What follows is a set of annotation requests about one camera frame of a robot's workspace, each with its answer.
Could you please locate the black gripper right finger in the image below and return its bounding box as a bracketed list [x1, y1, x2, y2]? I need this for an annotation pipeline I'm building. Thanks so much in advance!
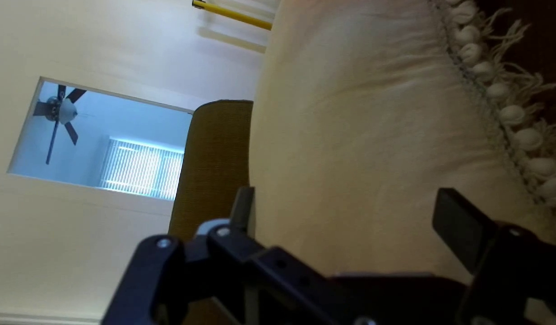
[431, 185, 556, 325]

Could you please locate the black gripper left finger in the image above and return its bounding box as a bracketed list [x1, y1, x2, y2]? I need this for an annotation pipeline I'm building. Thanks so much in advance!
[101, 185, 329, 325]

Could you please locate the white tasselled pillow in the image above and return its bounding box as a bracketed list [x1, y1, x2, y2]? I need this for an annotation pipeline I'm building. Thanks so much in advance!
[247, 0, 556, 284]

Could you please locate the brown fabric sofa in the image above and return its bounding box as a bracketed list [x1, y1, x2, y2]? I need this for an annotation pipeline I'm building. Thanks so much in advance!
[168, 0, 556, 325]

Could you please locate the white ceiling vent grille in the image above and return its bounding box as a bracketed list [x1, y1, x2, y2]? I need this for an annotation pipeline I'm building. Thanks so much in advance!
[99, 135, 184, 200]

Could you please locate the dark ceiling fan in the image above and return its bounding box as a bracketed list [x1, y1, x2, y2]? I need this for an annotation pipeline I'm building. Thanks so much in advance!
[31, 82, 88, 167]

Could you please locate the yellow bar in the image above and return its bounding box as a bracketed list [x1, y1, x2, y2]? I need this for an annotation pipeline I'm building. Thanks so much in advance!
[190, 0, 274, 32]

